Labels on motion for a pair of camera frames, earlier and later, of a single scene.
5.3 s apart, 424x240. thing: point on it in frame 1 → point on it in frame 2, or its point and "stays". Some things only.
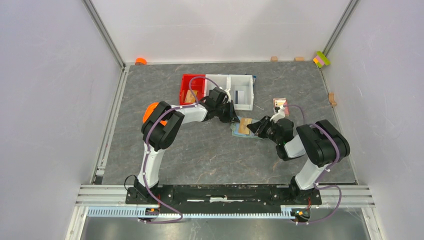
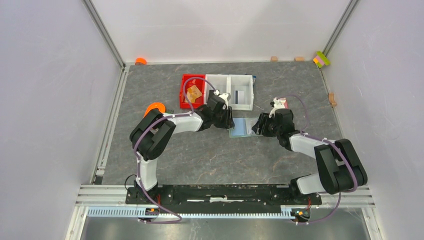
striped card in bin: [239, 97] stays
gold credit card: [243, 128] → [193, 92]
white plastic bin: [223, 81] stays
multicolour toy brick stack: [320, 60] stays
